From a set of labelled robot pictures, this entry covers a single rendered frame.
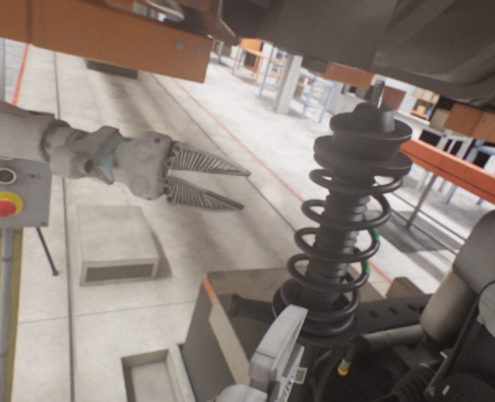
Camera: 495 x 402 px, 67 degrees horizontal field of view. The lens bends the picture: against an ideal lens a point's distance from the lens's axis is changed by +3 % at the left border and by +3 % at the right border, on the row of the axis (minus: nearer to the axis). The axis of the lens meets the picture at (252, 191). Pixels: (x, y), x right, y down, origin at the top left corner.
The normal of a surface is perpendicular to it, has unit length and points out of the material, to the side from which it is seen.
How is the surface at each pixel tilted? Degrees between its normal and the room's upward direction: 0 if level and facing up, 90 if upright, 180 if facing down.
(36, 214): 90
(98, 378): 0
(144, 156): 82
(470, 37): 102
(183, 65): 90
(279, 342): 14
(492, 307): 90
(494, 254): 90
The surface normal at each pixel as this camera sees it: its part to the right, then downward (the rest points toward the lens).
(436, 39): -0.86, 0.22
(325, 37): 0.42, 0.47
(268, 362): 0.01, -0.92
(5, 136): -0.09, 0.28
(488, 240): -0.96, -0.22
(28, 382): 0.27, -0.88
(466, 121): -0.87, -0.04
